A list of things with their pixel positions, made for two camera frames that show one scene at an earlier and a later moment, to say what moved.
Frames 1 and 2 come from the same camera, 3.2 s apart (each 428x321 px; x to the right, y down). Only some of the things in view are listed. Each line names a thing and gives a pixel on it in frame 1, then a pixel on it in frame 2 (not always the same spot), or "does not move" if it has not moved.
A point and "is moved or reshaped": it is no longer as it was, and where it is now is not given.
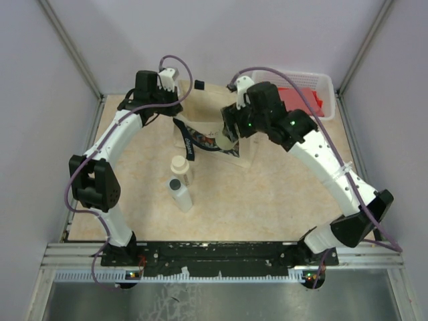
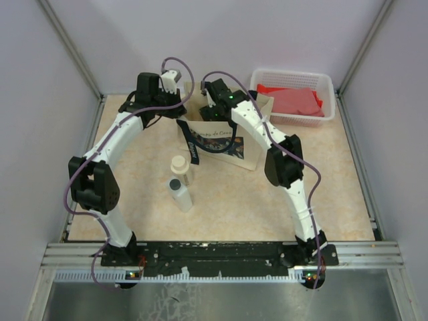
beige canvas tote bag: (198, 124) is moved or reshaped
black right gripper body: (247, 123) to (208, 114)
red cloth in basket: (294, 99) does not move
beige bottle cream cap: (180, 167) does not move
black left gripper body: (164, 97) does not move
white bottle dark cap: (181, 194) does not move
